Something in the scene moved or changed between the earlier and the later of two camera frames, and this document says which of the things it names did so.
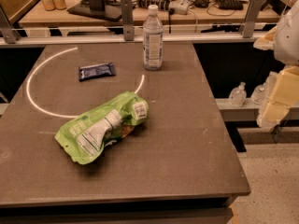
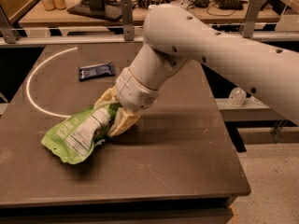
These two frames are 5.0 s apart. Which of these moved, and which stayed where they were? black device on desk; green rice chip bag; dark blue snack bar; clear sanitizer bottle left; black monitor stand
Moved: green rice chip bag
Stayed: clear sanitizer bottle left; black monitor stand; dark blue snack bar; black device on desk
